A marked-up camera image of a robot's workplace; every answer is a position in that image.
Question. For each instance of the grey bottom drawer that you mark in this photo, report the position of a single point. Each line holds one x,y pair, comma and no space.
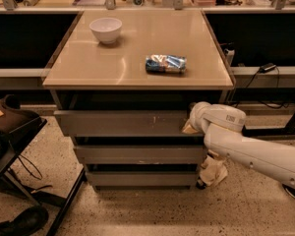
122,179

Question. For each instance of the grey top drawer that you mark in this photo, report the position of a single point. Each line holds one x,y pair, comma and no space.
121,123

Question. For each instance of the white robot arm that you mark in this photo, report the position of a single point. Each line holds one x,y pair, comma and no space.
222,127

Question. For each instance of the crumpled beige cloth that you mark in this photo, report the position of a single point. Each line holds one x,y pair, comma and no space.
213,170

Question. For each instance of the blue foil snack bag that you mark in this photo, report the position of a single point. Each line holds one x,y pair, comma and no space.
161,63

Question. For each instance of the white ceramic bowl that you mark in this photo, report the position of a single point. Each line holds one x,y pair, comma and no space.
106,30

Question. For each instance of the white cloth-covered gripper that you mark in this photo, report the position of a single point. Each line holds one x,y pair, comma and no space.
196,118

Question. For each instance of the black rolling cart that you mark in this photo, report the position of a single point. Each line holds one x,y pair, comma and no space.
18,127

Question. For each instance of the black leather shoe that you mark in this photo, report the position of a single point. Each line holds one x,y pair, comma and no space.
26,223

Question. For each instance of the grey middle drawer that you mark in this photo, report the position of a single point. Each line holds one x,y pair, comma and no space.
140,154

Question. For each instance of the grey drawer cabinet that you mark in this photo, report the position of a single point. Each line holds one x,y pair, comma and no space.
90,75

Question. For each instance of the grey drawer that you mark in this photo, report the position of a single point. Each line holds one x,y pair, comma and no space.
140,154
121,123
122,179

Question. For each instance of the black power adapter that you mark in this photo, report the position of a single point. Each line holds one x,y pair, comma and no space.
266,68

